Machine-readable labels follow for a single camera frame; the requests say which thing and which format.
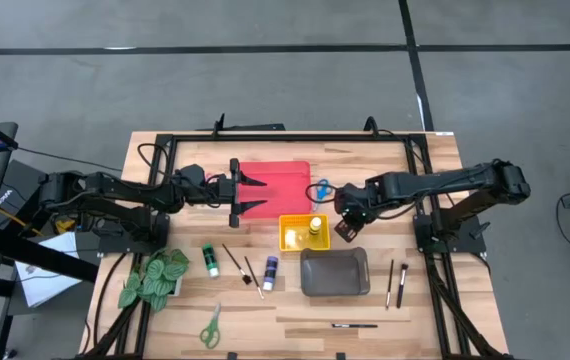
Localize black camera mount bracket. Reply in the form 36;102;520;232
198;113;286;134

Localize thin dark paintbrush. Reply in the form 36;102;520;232
384;258;395;311

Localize yellow plastic basket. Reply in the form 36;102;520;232
278;213;332;252

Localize thick black makeup brush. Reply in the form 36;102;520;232
395;263;410;310

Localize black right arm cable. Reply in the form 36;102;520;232
305;181;339;207

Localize blue scissors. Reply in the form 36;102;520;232
313;177;335;214

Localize green paint bottle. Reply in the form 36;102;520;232
201;243;220;279

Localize thin paintbrush pale tip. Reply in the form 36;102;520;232
243;255;266;301

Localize grey translucent plastic bin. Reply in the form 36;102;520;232
299;246;372;298

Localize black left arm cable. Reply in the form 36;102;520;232
136;142;172;177

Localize purple paint bottle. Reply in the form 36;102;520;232
261;255;280;293

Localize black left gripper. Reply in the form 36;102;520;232
208;157;268;229

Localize black stand beam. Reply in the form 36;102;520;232
0;224;100;284

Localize yellow cable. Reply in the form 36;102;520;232
0;207;77;236

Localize green plant white pot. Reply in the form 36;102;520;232
117;247;191;314

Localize paintbrush black fan bristles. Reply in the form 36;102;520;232
221;243;253;286

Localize black computer case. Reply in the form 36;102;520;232
0;159;71;236

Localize white paper sheet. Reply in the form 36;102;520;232
14;231;84;309

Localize red plastic tray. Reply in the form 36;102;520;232
232;160;314;220

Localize black aluminium table frame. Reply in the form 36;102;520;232
82;130;516;360

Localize green scissors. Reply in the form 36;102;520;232
199;302;223;350

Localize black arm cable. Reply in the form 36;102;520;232
305;181;339;207
136;142;172;177

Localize thin black cable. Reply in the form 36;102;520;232
14;146;126;174

